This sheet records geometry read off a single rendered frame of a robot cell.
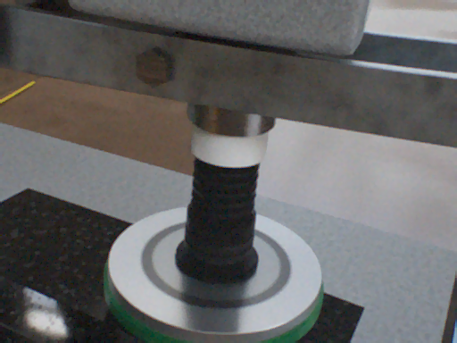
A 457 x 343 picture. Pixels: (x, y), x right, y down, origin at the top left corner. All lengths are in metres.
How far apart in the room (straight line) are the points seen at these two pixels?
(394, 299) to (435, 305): 0.04
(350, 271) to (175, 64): 0.36
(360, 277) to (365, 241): 0.08
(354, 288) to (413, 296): 0.06
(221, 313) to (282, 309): 0.06
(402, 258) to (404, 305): 0.09
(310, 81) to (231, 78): 0.06
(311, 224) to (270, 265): 0.20
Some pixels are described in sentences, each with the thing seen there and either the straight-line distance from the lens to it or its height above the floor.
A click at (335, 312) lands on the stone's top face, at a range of 0.65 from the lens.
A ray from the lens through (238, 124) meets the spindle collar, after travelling 0.49.
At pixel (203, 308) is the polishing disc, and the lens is 0.54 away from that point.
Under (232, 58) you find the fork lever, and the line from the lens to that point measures 0.45.
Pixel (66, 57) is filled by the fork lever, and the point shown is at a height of 1.12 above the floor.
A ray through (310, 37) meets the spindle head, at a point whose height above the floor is 1.18.
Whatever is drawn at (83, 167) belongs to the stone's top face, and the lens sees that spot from 0.89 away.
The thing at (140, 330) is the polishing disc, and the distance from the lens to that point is 0.54.
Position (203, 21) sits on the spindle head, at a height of 1.18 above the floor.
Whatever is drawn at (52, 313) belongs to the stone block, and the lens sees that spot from 0.64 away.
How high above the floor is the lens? 1.26
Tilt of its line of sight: 26 degrees down
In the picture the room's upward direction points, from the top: 6 degrees clockwise
